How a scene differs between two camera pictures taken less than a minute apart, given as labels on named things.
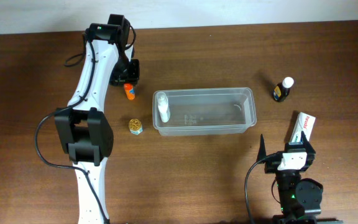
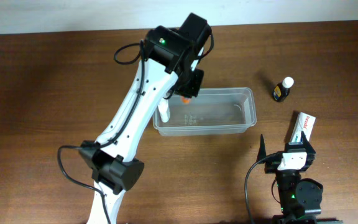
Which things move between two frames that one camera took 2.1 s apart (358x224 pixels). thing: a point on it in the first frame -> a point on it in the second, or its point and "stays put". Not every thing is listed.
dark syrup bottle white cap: [281, 90] stays put
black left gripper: [125, 79] -> [191, 83]
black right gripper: [271, 167] stays put
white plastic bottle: [163, 106] stays put
